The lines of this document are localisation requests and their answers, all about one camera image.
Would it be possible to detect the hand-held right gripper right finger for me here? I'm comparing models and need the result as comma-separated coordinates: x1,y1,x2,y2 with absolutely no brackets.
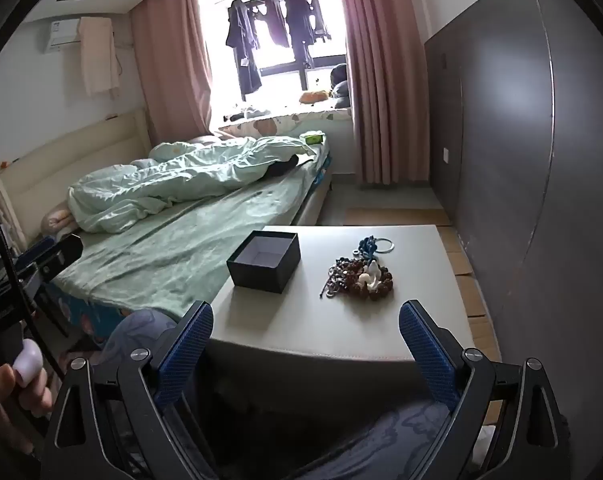
399,300,566,480

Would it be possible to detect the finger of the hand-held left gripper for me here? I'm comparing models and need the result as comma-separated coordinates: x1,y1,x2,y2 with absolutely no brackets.
16,234,84,281

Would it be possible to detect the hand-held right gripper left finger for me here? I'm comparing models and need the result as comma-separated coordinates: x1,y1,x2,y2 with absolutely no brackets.
41,301,215,480

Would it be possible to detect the brown bead bracelet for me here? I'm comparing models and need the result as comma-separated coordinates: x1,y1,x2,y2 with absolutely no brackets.
349,260,395,301

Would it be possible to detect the dark multicolour bead bracelet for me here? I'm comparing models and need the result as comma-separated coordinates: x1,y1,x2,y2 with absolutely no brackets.
327,257,363,288

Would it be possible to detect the blue bead bracelet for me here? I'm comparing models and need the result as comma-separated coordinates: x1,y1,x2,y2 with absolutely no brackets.
357,236,382,262

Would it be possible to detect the black jewelry box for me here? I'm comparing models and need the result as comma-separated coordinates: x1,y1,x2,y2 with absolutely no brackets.
226,231,301,294

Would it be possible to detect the person's left hand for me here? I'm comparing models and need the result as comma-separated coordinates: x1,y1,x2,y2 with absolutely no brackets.
0,364,55,457

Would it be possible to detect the pink pillow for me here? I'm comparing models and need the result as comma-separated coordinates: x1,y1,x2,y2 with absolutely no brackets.
41,207,78,237

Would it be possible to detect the beige headboard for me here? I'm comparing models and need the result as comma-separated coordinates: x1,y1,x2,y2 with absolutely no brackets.
0,109,152,256

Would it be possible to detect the green bed sheet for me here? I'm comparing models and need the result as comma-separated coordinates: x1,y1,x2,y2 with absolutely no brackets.
51,157,329,321

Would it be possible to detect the white low table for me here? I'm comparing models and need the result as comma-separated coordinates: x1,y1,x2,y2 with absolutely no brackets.
208,225,475,363

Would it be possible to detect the light green duvet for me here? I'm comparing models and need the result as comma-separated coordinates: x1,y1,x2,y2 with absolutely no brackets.
68,135,317,233

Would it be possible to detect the beige hanging towel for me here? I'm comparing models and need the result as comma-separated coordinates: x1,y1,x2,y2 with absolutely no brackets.
78,16,121,99

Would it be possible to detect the dark cloth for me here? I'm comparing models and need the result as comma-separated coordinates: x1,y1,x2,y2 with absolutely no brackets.
264,155,300,179

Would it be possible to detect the white air conditioner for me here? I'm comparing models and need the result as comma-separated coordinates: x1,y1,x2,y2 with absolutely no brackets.
44,17,114,54

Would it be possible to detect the pink curtain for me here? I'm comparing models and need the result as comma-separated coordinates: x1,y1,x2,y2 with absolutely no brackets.
130,0,218,147
330,0,431,187

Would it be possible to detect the dark grey wardrobe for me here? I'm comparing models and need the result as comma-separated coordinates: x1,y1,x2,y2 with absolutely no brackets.
424,0,603,366

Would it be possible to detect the printed windowsill cushion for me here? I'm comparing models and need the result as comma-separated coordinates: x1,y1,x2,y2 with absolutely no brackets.
216,109,355,139

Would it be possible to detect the dark hanging garment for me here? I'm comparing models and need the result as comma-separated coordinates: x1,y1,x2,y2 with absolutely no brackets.
284,0,332,69
225,0,263,97
261,0,290,49

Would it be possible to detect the dark pillow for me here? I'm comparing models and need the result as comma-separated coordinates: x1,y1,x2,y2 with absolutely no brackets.
330,63,353,110

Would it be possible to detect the black cable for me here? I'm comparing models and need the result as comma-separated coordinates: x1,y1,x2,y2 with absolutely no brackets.
0,202,67,383

